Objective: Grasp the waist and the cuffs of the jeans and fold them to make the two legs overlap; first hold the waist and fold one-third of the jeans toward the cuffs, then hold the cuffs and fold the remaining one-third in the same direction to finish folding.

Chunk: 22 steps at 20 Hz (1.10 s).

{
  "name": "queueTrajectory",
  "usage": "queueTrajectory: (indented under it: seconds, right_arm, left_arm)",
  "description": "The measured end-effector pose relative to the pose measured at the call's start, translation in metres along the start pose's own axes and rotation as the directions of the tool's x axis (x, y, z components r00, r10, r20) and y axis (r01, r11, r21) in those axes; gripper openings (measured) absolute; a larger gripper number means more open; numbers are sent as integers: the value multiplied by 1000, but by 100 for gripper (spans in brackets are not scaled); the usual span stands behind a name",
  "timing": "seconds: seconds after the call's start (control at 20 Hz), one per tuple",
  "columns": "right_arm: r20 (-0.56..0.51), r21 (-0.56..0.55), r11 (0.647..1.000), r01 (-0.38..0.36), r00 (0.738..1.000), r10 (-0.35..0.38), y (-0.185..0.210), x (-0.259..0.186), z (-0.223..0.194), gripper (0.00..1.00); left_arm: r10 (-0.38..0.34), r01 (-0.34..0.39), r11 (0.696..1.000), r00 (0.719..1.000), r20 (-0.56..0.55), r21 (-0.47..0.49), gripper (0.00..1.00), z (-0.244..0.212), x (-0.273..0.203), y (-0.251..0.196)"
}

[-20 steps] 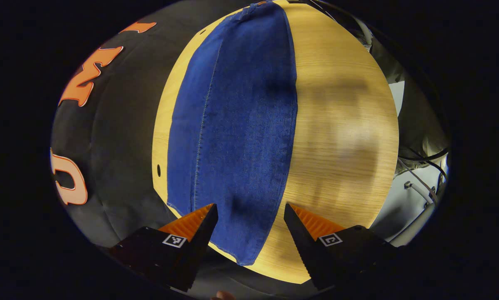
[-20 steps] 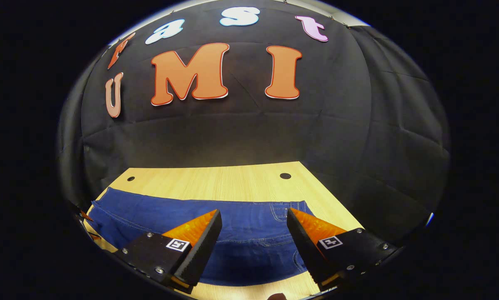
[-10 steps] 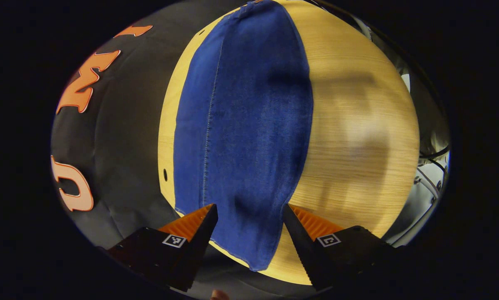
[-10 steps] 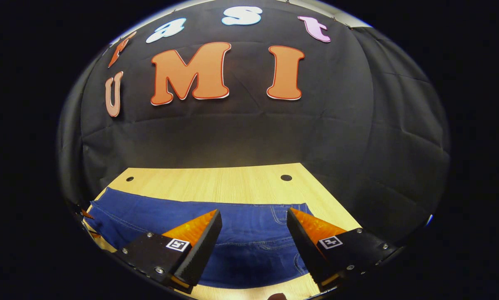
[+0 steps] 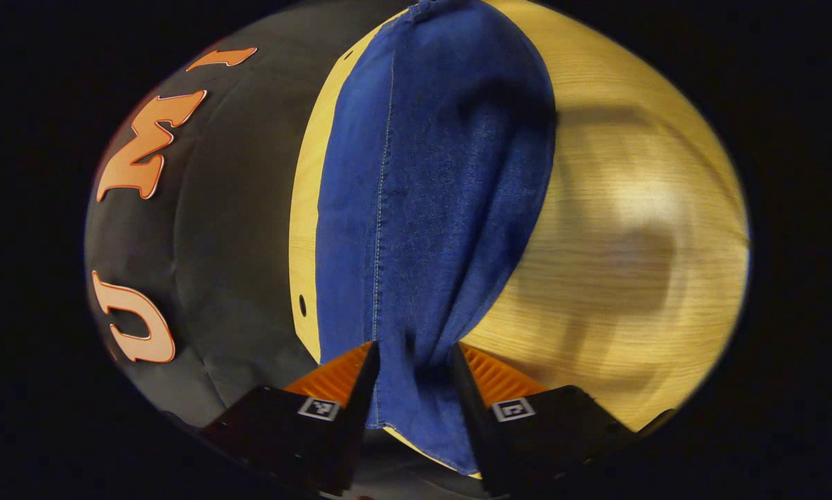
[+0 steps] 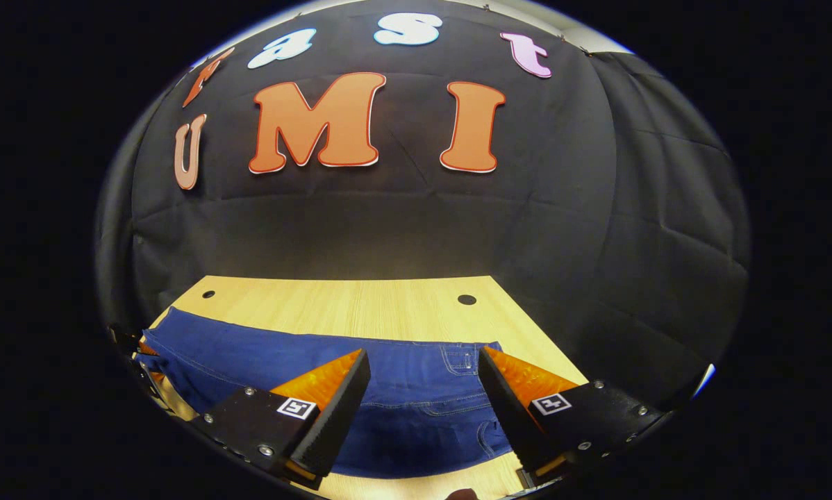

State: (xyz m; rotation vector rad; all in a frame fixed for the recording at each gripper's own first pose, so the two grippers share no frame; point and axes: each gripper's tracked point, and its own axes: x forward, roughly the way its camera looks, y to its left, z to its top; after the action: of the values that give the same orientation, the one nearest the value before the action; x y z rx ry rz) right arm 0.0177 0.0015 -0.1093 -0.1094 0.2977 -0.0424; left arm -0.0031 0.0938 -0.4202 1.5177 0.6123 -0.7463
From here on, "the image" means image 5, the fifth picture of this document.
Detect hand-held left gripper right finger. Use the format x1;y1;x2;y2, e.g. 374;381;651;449
451;342;677;499

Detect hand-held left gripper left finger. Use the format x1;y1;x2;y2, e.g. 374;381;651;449
197;340;381;497

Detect blue denim jeans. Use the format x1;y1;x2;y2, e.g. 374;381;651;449
315;0;558;478

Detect black backdrop cloth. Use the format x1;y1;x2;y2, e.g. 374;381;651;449
84;0;417;428

